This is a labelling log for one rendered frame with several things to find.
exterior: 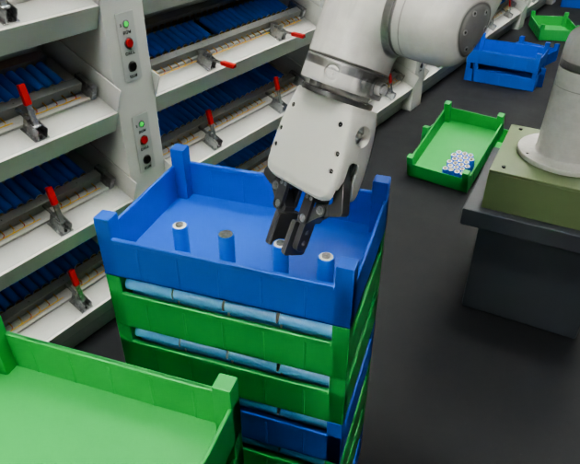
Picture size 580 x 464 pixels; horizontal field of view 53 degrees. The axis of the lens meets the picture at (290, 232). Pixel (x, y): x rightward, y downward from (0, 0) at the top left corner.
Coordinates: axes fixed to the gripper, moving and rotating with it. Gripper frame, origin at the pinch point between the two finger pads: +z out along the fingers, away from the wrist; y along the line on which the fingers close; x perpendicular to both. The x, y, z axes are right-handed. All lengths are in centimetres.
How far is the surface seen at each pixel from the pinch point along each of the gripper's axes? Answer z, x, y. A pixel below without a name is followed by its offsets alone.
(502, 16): -70, -254, 124
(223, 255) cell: 5.2, 3.8, 4.8
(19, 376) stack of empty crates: 25.4, 18.5, 15.3
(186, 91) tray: -3, -29, 64
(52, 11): -12, 4, 58
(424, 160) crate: 1, -123, 59
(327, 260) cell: 0.7, -0.8, -5.4
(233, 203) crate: 4.1, -8.3, 18.5
